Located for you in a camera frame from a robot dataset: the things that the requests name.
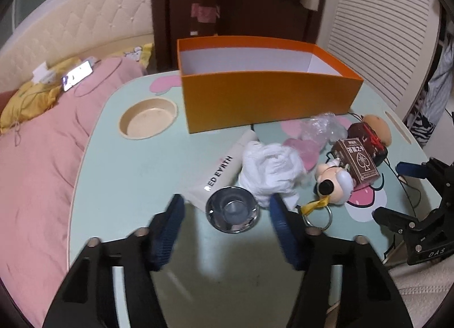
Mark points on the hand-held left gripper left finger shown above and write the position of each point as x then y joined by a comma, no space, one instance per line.
166,239

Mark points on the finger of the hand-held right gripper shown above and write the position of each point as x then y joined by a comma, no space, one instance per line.
392,218
409,169

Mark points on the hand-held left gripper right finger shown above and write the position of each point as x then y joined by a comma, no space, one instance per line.
285,234

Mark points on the small silver metal cup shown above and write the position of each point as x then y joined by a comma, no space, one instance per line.
232,210

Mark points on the orange cardboard box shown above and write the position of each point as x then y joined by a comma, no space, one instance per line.
262,101

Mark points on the light green cartoon desktop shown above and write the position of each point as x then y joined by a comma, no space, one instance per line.
142,172

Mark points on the zebra print cloth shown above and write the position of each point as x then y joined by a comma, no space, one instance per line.
422,124

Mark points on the brown round-headed toy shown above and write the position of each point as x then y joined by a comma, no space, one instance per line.
377,129

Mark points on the brown playing card box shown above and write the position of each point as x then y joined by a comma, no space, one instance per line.
358,159

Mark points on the beige textured cushion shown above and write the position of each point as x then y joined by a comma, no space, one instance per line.
422,296

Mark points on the crumpled white cloth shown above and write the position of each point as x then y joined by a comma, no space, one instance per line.
271,168

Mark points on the white cosmetic tube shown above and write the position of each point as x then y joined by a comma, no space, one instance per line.
221,172

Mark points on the crumpled clear plastic wrap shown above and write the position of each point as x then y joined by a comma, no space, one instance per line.
321,127

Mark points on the grey hanging garment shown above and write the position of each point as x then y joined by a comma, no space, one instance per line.
441,76

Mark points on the pink blanket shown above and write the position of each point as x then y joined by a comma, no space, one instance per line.
39,179

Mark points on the white louvred panel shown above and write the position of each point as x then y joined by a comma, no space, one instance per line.
376,30

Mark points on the smartphone with lit screen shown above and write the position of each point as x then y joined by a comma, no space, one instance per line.
77,75

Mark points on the yellow blanket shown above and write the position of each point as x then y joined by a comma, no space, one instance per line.
32,101

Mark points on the white charger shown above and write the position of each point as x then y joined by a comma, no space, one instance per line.
44,73

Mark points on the dark brown door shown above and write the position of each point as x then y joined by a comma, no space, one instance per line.
248,5

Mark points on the cream tufted headboard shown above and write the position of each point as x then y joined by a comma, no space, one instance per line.
88,19

